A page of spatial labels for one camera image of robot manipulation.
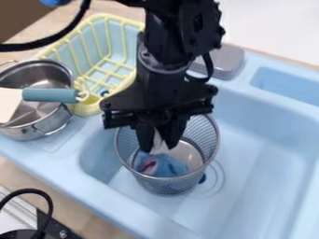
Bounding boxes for silver mesh cup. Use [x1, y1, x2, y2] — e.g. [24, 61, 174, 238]
[113, 113, 222, 197]

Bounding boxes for blue toy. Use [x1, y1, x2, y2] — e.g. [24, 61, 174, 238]
[132, 151, 191, 178]

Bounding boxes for spatula with teal handle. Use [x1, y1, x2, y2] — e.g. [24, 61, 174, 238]
[0, 87, 91, 124]

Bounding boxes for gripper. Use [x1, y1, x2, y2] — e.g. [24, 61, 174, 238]
[98, 61, 221, 154]

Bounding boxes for yellow dish rack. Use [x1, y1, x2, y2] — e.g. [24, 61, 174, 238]
[37, 13, 147, 118]

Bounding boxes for silver pot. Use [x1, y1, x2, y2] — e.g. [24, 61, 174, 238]
[0, 59, 77, 143]

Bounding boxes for grey tap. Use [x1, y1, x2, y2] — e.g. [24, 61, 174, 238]
[187, 43, 246, 81]

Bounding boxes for light blue toy sink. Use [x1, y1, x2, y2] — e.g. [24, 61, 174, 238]
[0, 43, 319, 239]

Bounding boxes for black cable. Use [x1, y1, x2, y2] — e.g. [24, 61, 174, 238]
[0, 0, 94, 53]

